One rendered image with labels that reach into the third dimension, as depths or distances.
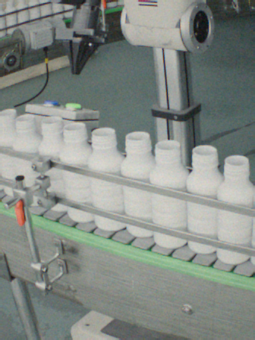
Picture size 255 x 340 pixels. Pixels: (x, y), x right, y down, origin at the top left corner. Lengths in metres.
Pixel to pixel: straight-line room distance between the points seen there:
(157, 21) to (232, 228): 0.79
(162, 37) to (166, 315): 0.79
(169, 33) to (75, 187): 0.63
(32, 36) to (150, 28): 1.00
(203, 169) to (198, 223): 0.09
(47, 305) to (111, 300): 1.44
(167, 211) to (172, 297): 0.15
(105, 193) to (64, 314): 1.50
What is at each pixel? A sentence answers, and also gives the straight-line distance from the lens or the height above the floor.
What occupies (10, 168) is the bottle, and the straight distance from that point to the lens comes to 1.20.
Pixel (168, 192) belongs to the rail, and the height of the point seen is 1.11.
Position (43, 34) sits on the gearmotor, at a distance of 2.55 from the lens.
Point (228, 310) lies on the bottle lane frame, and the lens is 1.00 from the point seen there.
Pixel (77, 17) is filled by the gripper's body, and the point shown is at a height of 1.30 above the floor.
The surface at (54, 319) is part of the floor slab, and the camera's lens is 2.49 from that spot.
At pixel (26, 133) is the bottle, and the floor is 1.14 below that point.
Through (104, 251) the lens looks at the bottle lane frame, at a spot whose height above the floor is 0.98.
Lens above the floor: 1.56
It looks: 26 degrees down
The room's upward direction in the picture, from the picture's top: 5 degrees counter-clockwise
